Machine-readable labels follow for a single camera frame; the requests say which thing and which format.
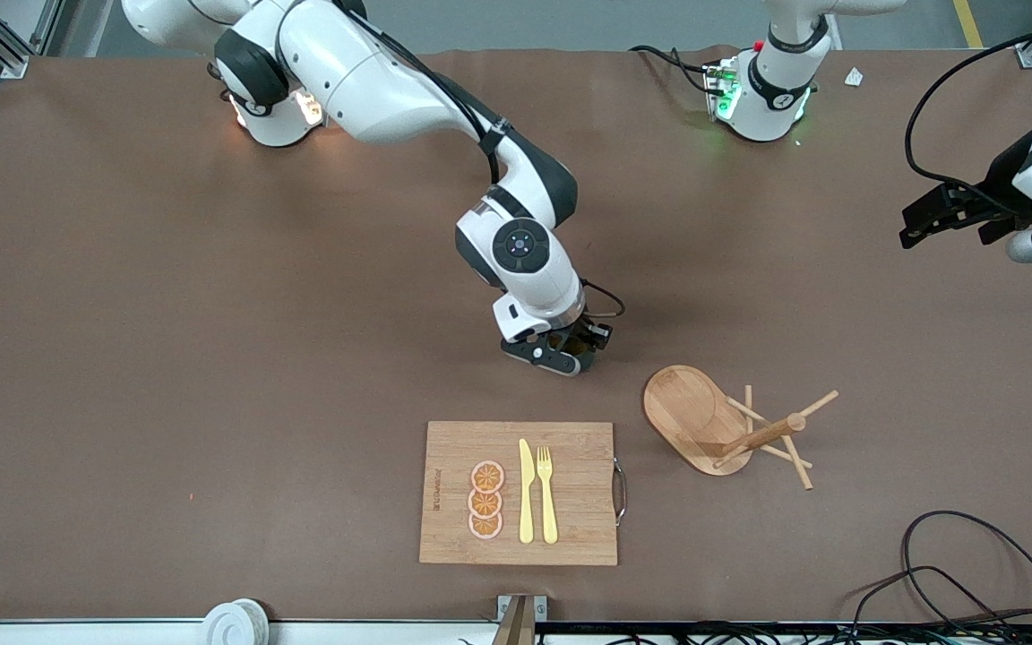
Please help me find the wooden mug rack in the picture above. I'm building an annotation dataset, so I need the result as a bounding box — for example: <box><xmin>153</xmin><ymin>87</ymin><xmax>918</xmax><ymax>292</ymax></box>
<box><xmin>642</xmin><ymin>365</ymin><xmax>839</xmax><ymax>491</ymax></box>

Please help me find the yellow plastic knife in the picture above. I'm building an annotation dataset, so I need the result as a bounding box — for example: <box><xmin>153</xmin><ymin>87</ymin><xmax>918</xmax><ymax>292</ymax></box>
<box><xmin>518</xmin><ymin>438</ymin><xmax>536</xmax><ymax>545</ymax></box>

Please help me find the bamboo cutting board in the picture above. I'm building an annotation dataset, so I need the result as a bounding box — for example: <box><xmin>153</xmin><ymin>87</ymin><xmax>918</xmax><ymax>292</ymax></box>
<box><xmin>418</xmin><ymin>421</ymin><xmax>629</xmax><ymax>567</ymax></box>

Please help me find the yellow plastic fork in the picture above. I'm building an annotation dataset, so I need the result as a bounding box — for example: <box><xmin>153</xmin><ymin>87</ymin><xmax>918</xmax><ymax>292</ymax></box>
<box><xmin>537</xmin><ymin>445</ymin><xmax>560</xmax><ymax>546</ymax></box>

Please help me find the white round roll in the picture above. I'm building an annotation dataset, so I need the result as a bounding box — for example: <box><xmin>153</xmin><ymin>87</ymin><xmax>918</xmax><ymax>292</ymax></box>
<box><xmin>202</xmin><ymin>598</ymin><xmax>270</xmax><ymax>645</ymax></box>

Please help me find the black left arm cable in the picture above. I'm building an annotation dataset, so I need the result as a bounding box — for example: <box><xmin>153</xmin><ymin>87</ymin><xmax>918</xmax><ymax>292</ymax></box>
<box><xmin>904</xmin><ymin>18</ymin><xmax>1032</xmax><ymax>216</ymax></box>

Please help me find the black arm base cable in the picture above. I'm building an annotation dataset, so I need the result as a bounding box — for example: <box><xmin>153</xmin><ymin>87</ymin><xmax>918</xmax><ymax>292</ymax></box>
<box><xmin>631</xmin><ymin>45</ymin><xmax>716</xmax><ymax>95</ymax></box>

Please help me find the metal table bracket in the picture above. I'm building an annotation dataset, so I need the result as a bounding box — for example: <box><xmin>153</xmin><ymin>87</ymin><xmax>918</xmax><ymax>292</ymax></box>
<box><xmin>491</xmin><ymin>594</ymin><xmax>548</xmax><ymax>645</ymax></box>

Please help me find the black looped cable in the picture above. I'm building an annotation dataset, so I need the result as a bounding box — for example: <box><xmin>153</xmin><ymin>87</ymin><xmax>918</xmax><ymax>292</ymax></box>
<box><xmin>838</xmin><ymin>564</ymin><xmax>1019</xmax><ymax>639</ymax></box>
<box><xmin>899</xmin><ymin>510</ymin><xmax>1032</xmax><ymax>630</ymax></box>

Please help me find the black table edge rail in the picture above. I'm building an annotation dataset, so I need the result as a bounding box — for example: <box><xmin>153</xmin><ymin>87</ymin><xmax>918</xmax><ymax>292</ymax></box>
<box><xmin>534</xmin><ymin>623</ymin><xmax>1032</xmax><ymax>645</ymax></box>

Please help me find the white table edge rail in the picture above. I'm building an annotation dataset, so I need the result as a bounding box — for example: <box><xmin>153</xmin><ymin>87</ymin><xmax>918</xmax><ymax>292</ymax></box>
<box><xmin>0</xmin><ymin>618</ymin><xmax>499</xmax><ymax>645</ymax></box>

